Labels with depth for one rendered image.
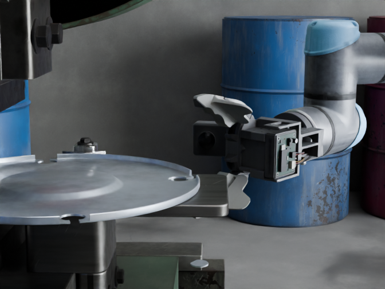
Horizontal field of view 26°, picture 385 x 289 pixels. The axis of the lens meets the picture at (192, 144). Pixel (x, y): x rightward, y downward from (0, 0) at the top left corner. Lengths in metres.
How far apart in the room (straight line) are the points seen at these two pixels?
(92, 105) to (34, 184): 3.37
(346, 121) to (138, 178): 0.41
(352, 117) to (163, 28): 2.98
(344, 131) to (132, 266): 0.37
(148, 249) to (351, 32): 0.41
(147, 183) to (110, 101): 3.34
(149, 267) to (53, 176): 0.21
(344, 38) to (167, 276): 0.42
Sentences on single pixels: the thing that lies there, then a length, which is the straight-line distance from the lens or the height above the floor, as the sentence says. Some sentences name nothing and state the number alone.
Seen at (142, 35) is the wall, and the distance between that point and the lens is 4.15.
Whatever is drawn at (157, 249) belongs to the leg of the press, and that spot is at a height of 0.64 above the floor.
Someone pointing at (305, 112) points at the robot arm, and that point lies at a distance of 1.15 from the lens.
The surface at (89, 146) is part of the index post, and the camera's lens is 1.02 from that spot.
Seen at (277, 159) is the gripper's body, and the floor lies 0.77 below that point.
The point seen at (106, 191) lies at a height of 0.78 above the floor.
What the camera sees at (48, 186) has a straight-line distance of 0.84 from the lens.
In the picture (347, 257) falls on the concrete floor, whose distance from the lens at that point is 3.24.
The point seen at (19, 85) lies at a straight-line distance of 0.92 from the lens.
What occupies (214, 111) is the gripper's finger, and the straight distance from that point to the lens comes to 1.02.
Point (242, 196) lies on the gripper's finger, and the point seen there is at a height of 0.73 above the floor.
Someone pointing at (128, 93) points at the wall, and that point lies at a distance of 4.18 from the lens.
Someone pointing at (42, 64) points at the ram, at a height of 0.91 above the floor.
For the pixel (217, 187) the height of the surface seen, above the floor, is 0.78.
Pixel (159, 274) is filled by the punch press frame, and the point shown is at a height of 0.64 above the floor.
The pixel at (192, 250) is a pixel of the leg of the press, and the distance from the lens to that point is 1.11.
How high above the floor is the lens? 0.97
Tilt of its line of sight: 10 degrees down
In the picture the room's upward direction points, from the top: straight up
